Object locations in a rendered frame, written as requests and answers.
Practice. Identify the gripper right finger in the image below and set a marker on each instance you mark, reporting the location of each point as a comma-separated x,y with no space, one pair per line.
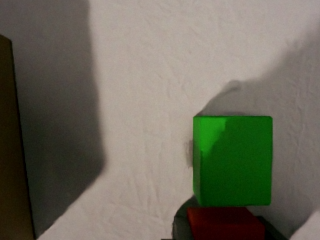
271,233

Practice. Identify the brown cardboard box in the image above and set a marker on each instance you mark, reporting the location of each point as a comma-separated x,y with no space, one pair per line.
16,218

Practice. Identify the green block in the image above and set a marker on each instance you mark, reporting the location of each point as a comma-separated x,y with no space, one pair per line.
232,160

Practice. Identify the red block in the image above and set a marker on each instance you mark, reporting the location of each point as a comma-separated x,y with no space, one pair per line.
224,223

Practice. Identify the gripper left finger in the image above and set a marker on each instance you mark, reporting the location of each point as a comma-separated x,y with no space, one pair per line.
181,229

